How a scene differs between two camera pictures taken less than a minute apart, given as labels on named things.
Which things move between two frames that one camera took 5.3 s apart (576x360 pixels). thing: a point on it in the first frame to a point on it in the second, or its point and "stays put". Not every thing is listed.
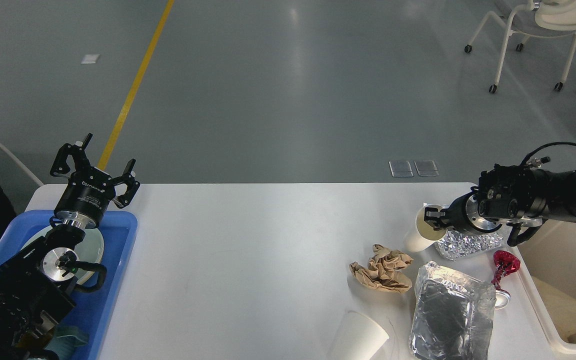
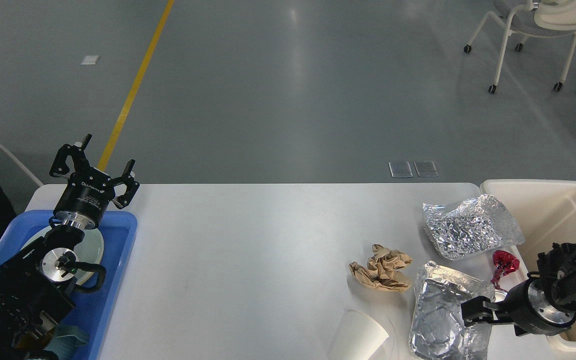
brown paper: [383, 271] stays put
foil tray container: [453, 315] stays put
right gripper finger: [432, 216] to [474, 312]
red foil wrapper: [506, 263] stays put
